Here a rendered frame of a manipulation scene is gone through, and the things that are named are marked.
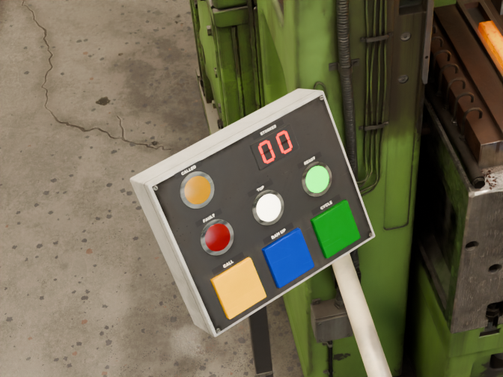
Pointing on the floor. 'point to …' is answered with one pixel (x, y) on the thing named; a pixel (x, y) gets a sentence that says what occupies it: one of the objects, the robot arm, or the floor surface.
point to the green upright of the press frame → (393, 235)
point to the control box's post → (260, 340)
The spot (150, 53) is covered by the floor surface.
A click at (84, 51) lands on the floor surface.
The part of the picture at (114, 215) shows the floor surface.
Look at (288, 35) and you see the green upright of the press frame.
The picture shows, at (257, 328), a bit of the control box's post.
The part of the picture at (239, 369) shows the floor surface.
